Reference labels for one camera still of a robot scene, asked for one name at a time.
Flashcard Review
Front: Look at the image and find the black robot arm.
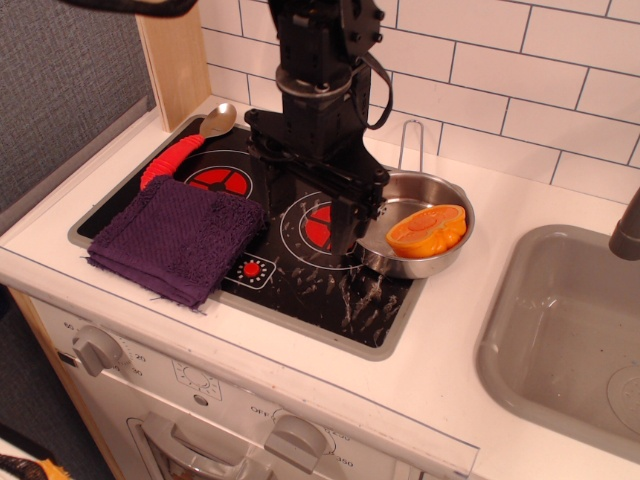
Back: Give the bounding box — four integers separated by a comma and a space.
245, 1, 392, 254

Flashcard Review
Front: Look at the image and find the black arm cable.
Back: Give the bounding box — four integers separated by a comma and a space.
57, 0, 199, 19

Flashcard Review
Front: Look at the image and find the grey faucet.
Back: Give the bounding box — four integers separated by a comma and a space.
608, 189, 640, 261

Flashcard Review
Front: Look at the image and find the grey timer knob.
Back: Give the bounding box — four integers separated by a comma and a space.
72, 326, 123, 377

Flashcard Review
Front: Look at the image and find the black toy stovetop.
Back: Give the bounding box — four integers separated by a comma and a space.
67, 115, 429, 362

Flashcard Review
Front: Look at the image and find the stainless steel pot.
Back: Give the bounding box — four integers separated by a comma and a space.
355, 121, 475, 280

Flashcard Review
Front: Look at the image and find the grey toy sink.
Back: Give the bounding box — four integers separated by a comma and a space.
477, 225, 639, 462

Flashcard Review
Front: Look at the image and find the purple folded towel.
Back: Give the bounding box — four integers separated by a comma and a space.
87, 176, 267, 309

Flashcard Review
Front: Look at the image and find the wooden side post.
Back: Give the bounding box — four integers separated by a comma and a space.
136, 6, 211, 132

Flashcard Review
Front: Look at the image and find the grey oven knob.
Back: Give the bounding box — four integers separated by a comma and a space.
264, 415, 328, 474

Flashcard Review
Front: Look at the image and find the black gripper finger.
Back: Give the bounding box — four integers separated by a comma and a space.
252, 155, 301, 221
330, 192, 380, 255

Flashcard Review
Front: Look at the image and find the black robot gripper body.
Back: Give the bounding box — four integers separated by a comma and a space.
245, 74, 389, 220

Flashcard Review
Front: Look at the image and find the orange plush toy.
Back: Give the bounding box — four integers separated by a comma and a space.
36, 459, 71, 480

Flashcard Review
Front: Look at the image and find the red handled metal spoon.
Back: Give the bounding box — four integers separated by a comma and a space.
140, 103, 237, 191

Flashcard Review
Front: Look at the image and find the oven door handle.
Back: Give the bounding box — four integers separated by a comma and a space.
137, 412, 271, 479

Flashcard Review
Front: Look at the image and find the orange toy half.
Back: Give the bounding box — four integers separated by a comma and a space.
385, 204, 467, 259

